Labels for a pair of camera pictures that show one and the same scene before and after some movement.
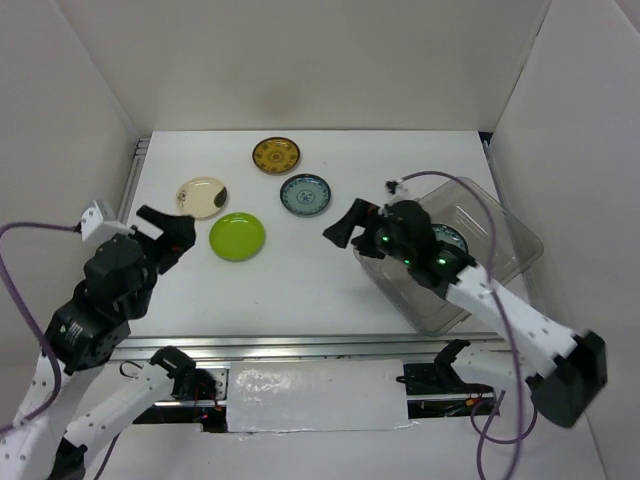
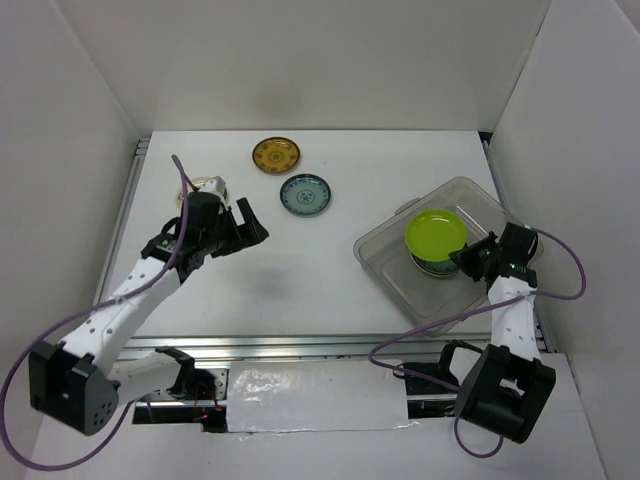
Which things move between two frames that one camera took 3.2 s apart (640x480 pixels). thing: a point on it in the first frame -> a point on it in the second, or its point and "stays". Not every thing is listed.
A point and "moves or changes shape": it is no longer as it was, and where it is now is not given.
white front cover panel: (316, 395) stays
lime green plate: (236, 236) moves or changes shape
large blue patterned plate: (305, 195) stays
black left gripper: (180, 234) -> (250, 232)
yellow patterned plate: (275, 154) stays
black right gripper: (362, 213) -> (465, 257)
